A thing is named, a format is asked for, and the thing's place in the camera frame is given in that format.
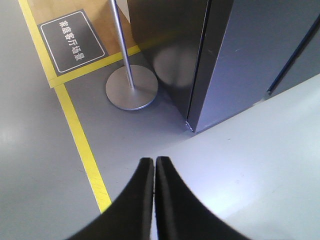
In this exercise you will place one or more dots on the silver stanchion post stand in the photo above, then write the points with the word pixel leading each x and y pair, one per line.
pixel 131 87

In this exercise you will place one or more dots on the grey fridge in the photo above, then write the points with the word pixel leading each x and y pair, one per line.
pixel 216 58

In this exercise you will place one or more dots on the dark floor sign chinese text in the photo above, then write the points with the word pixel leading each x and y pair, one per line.
pixel 72 42

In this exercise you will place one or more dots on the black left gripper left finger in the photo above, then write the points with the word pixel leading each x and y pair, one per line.
pixel 129 217

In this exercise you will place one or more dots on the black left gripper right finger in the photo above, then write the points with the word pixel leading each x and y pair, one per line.
pixel 179 214

